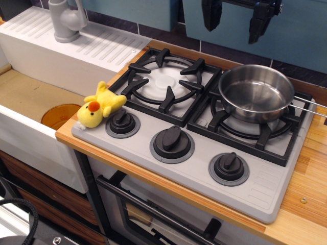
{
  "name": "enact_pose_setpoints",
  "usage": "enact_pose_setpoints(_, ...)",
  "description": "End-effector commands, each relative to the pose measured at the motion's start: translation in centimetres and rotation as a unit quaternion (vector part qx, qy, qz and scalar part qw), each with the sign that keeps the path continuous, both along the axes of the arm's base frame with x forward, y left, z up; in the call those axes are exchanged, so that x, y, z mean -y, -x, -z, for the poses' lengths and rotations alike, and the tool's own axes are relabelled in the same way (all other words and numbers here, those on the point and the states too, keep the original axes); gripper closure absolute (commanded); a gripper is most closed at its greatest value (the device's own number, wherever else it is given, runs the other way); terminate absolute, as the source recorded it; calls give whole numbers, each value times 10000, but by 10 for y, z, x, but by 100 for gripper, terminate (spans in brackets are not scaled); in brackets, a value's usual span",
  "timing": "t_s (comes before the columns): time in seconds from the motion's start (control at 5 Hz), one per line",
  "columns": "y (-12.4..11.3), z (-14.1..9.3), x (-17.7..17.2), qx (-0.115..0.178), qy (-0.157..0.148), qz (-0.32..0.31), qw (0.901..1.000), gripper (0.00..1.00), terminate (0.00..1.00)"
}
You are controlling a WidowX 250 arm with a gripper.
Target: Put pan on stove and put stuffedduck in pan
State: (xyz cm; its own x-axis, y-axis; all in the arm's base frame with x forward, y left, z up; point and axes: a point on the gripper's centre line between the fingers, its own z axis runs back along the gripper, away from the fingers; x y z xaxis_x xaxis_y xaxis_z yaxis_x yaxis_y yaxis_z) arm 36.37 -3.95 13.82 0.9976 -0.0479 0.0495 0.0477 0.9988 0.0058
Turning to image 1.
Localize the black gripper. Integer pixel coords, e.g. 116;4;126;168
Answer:
201;0;282;44

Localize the stainless steel pan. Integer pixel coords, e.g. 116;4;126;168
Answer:
218;64;326;124

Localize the grey toy stove top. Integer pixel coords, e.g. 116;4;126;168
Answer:
71;47;318;225

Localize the black middle stove knob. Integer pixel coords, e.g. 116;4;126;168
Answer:
150;125;195;164

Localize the black stove knob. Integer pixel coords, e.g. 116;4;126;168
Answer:
105;110;141;139
150;125;195;164
208;152;250;187

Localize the black right stove knob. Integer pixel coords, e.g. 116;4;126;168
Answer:
208;152;250;187

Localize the black left stove knob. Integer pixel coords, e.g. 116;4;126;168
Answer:
105;110;141;139

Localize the black left burner grate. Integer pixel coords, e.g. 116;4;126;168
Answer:
109;48;222;127

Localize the black burner grate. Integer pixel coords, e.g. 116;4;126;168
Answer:
109;48;222;127
187;76;312;166

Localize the black right burner grate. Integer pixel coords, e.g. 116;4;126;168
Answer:
187;76;312;166

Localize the grey toy faucet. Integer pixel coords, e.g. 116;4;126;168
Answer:
48;0;88;43

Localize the yellow stuffed duck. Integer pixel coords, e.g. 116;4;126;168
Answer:
77;81;127;130

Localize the white toy sink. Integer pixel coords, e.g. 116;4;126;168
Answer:
1;7;150;193

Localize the wooden drawer front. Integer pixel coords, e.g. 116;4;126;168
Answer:
1;152;108;244

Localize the oven door with handle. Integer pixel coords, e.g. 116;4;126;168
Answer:
96;171;260;244

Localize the black braided cable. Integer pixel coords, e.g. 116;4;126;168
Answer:
0;198;39;245

